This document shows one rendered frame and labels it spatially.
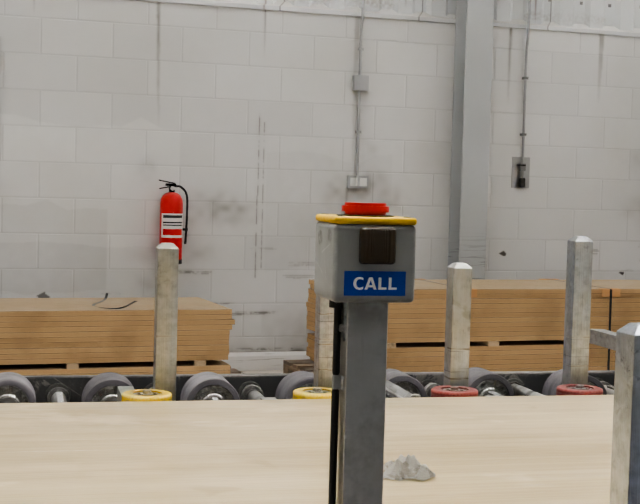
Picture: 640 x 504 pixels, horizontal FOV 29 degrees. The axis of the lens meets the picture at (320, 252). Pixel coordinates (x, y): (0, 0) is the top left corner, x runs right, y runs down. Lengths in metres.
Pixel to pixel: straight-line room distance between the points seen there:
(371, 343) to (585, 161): 8.34
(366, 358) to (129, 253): 7.18
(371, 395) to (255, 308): 7.37
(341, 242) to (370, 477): 0.20
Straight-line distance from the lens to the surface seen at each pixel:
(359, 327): 1.04
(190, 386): 2.55
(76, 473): 1.52
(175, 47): 8.28
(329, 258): 1.03
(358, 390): 1.05
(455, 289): 2.22
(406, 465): 1.53
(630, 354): 1.14
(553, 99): 9.24
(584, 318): 2.32
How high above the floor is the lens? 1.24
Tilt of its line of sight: 3 degrees down
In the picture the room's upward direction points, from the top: 2 degrees clockwise
